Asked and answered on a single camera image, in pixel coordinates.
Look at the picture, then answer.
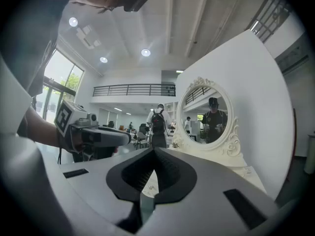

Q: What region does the black head-worn camera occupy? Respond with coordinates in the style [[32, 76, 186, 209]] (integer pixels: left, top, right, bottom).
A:
[[123, 0, 151, 13]]

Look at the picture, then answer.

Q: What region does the black mezzanine railing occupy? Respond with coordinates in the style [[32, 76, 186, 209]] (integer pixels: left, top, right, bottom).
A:
[[93, 83, 177, 97]]

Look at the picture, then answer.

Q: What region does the black stair railing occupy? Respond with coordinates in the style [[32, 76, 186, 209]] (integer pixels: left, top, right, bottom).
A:
[[250, 0, 292, 43]]

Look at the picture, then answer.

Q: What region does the large glass window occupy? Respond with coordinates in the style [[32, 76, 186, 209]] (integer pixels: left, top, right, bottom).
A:
[[34, 48, 85, 122]]

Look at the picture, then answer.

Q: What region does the grey office chair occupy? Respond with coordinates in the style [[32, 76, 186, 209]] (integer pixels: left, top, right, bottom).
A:
[[134, 131, 150, 150]]

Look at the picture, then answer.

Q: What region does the person's left hand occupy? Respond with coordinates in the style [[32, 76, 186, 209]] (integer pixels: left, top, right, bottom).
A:
[[59, 129, 86, 154]]

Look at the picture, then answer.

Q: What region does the person's black T-shirt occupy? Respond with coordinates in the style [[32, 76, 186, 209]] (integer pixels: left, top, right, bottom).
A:
[[0, 0, 74, 98]]

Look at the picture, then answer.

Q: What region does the person's left forearm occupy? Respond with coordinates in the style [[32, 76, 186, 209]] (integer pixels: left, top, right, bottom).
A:
[[23, 106, 62, 148]]

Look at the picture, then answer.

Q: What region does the white backdrop board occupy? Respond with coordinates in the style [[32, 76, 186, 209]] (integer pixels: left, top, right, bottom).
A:
[[175, 29, 295, 202]]

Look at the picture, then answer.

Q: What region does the white ceiling air conditioner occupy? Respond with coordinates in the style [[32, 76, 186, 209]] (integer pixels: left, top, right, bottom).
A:
[[75, 25, 102, 50]]

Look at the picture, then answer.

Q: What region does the white ornate round mirror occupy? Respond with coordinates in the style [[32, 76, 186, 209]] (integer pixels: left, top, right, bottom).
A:
[[171, 76, 248, 168]]

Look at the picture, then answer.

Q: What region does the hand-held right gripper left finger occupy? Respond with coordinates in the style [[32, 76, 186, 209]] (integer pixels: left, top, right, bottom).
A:
[[59, 147, 155, 235]]

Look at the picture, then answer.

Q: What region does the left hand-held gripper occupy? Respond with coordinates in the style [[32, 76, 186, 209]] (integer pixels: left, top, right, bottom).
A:
[[53, 99, 132, 160]]

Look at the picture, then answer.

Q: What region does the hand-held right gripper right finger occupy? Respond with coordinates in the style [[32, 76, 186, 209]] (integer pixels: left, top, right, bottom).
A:
[[140, 147, 280, 236]]

